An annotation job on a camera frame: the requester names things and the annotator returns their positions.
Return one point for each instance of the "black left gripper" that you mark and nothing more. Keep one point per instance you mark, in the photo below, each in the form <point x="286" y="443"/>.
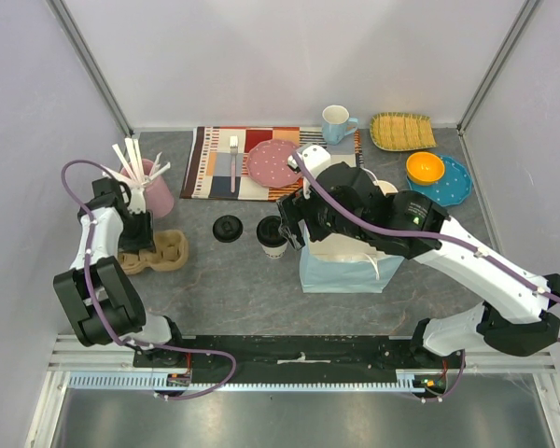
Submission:
<point x="146" y="240"/>

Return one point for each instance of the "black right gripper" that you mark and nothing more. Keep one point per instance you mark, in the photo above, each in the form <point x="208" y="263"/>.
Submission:
<point x="290" y="216"/>

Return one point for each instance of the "brown cardboard cup carrier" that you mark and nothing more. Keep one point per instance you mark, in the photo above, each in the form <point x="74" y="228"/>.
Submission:
<point x="170" y="254"/>

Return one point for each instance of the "blue white paper bag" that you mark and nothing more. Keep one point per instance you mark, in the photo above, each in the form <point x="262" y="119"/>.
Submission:
<point x="341" y="264"/>

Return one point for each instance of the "black coffee cup lid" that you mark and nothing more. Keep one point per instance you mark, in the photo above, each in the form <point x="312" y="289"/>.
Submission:
<point x="268" y="232"/>

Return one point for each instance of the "white paper cup stack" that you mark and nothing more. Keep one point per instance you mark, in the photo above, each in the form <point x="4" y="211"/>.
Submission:
<point x="385" y="187"/>

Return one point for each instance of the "white paper coffee cup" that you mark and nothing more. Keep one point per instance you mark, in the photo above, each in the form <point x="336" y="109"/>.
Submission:
<point x="274" y="248"/>

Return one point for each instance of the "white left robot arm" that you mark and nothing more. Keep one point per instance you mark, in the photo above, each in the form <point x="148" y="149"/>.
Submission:
<point x="97" y="296"/>

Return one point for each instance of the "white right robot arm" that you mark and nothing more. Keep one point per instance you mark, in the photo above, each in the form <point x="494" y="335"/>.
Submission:
<point x="514" y="316"/>

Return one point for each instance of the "pink straw holder cup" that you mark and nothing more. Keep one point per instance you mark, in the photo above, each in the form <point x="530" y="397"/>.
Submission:
<point x="160" y="201"/>

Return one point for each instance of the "pink polka dot plate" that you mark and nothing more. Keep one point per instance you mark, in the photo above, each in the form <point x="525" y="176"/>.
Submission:
<point x="267" y="164"/>

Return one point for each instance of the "light blue mug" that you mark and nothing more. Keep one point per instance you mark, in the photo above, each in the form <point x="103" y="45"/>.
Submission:
<point x="337" y="124"/>

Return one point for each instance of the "colourful patchwork placemat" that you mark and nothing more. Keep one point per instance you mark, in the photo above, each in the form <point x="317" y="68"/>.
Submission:
<point x="208" y="173"/>

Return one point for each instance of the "yellow woven tray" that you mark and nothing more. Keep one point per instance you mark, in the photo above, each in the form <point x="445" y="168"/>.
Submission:
<point x="402" y="132"/>

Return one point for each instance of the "yellow bowl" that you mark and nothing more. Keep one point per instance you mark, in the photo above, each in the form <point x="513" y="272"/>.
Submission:
<point x="424" y="168"/>

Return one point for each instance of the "blue polka dot plate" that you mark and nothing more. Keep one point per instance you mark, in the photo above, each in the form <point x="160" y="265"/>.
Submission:
<point x="452" y="188"/>

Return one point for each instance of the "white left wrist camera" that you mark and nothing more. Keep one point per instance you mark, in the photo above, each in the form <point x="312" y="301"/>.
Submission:
<point x="136" y="197"/>

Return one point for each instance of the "pink handled fork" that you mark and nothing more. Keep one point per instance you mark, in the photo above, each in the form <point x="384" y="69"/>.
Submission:
<point x="234" y="141"/>

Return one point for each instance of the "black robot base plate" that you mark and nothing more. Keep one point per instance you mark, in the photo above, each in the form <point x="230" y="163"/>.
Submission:
<point x="300" y="360"/>

